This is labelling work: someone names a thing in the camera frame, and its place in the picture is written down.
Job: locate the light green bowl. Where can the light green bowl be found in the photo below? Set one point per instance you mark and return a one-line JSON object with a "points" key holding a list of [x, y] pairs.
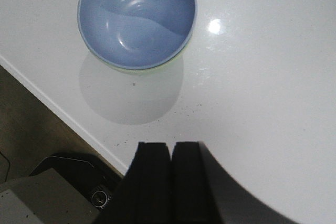
{"points": [[93, 59]]}

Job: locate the blue bowl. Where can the blue bowl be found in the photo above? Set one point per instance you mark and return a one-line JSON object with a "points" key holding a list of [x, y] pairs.
{"points": [[136, 34]]}

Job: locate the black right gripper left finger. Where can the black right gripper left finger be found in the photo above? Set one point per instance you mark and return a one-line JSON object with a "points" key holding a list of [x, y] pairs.
{"points": [[144, 194]]}

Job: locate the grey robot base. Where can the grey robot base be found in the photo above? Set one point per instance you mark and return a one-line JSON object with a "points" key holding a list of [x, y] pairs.
{"points": [[62, 188]]}

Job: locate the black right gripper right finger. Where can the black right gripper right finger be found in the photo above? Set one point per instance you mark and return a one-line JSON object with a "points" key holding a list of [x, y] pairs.
{"points": [[203, 192]]}

